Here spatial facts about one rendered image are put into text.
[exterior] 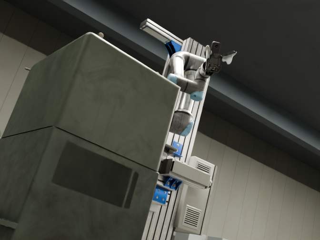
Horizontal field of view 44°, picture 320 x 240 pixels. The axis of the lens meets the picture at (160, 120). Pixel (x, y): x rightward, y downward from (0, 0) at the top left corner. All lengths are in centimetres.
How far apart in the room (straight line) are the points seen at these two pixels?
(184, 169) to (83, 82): 97
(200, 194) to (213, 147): 564
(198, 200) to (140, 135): 116
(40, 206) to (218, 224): 706
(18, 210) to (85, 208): 22
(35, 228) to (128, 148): 44
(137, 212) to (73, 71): 57
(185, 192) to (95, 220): 120
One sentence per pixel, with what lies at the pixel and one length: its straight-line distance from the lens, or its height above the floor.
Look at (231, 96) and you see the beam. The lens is 659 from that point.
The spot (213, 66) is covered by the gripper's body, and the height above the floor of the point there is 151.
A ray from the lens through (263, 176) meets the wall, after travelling 919.
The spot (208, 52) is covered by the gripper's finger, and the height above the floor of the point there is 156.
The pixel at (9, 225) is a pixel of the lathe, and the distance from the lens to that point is 131.
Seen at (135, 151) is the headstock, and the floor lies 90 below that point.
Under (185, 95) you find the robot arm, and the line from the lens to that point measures 241.
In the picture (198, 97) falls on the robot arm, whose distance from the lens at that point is 214.
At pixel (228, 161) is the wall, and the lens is 847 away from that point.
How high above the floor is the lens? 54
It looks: 19 degrees up
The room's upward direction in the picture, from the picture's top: 16 degrees clockwise
